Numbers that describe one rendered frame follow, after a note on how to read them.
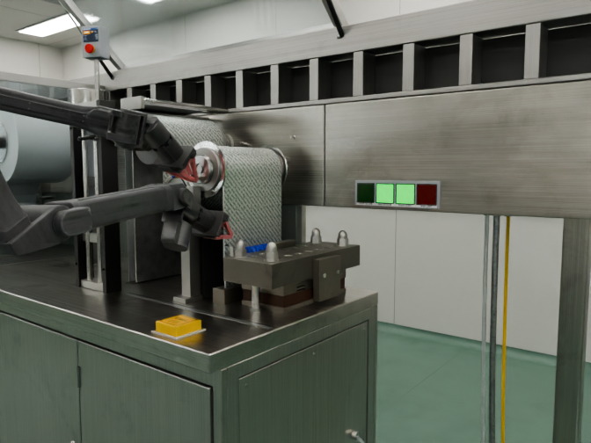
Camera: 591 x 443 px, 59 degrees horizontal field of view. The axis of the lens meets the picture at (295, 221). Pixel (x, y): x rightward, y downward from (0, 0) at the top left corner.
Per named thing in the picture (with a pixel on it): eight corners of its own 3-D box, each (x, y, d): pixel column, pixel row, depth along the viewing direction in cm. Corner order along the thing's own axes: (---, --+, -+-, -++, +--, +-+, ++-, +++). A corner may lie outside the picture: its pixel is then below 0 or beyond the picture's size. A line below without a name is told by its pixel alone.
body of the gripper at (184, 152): (185, 171, 126) (167, 150, 121) (156, 168, 132) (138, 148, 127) (198, 151, 129) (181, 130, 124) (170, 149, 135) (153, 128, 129)
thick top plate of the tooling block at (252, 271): (223, 280, 132) (222, 257, 131) (315, 259, 163) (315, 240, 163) (272, 289, 122) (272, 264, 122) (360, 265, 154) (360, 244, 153)
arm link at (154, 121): (143, 133, 118) (160, 115, 120) (127, 127, 123) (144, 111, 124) (161, 153, 123) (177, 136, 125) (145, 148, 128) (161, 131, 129)
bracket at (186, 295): (171, 301, 140) (169, 186, 137) (190, 296, 145) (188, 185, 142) (184, 304, 137) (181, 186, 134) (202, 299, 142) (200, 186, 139)
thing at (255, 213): (222, 257, 137) (222, 187, 135) (280, 248, 156) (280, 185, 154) (224, 258, 137) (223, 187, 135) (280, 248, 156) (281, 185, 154)
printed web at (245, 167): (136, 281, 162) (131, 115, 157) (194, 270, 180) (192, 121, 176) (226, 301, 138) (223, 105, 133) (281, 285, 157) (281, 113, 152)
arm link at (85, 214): (59, 206, 79) (3, 206, 82) (63, 243, 80) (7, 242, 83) (194, 181, 119) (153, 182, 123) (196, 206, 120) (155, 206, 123)
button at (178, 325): (155, 331, 113) (155, 321, 113) (180, 324, 118) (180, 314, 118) (176, 337, 109) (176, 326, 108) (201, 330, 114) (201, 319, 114)
